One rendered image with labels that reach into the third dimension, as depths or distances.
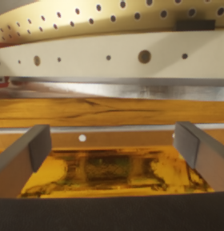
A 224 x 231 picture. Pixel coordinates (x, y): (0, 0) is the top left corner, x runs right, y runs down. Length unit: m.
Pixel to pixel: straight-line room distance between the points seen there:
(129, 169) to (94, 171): 0.06
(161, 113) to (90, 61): 0.14
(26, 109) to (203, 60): 0.25
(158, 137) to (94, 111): 0.12
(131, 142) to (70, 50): 0.17
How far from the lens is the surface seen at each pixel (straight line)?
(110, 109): 0.25
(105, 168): 0.28
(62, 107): 0.26
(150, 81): 0.25
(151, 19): 0.24
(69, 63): 0.23
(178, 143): 0.16
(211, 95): 0.25
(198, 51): 0.20
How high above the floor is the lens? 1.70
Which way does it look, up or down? 17 degrees up
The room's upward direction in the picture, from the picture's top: 179 degrees clockwise
